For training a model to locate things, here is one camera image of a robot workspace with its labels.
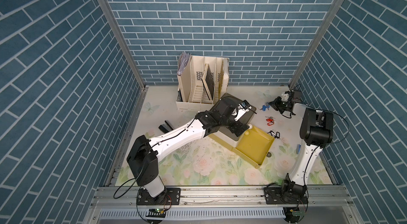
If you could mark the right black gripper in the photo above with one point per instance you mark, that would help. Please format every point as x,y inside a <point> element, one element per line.
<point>274,105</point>

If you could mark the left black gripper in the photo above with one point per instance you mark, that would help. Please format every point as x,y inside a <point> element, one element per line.
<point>234,128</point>

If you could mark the olive drawer cabinet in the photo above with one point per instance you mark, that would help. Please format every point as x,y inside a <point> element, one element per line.
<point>222,112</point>

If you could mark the red key ring keys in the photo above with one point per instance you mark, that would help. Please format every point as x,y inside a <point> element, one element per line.
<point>270,121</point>

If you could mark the blue tag keys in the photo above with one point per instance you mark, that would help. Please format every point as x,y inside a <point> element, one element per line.
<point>265,107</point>

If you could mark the yellow bottom drawer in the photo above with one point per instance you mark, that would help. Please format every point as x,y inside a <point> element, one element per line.
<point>253,146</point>

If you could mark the black key fob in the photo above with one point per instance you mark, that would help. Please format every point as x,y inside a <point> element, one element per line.
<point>274,134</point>

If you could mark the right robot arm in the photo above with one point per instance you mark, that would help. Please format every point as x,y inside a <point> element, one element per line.
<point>316,132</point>

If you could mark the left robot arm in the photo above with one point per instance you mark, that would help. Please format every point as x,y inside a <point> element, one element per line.
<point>145,154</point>

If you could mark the blue clip on mat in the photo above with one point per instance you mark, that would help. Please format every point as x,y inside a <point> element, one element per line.
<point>298,149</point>

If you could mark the floral table mat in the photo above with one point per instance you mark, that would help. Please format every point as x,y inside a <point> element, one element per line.
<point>206,162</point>

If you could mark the white file organizer rack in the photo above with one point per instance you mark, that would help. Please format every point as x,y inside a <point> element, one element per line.
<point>199,84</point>

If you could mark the black object on mat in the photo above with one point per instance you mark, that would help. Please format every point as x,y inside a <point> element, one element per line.
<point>165,127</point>

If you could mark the purple paper folder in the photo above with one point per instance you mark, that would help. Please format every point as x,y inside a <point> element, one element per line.
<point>184,58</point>

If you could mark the right green circuit board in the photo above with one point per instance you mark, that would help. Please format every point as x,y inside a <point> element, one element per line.
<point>293,215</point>

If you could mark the green circuit board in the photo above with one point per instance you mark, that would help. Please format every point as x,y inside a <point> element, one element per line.
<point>155,213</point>
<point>293,215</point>

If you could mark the left green circuit board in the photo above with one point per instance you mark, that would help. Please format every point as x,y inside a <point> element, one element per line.
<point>155,213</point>

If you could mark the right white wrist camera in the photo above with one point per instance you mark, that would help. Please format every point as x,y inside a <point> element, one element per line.
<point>285,96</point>

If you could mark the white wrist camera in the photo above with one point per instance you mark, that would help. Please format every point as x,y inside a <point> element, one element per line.
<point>241,109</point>
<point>285,96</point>

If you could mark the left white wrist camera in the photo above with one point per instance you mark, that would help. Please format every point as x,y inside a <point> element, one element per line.
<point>241,109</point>

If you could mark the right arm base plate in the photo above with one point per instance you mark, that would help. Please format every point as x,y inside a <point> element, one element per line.
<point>286,196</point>

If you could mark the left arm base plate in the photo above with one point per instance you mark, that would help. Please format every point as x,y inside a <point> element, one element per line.
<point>170,196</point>

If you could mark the aluminium mounting rail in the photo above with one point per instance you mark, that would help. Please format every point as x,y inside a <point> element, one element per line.
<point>327,204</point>

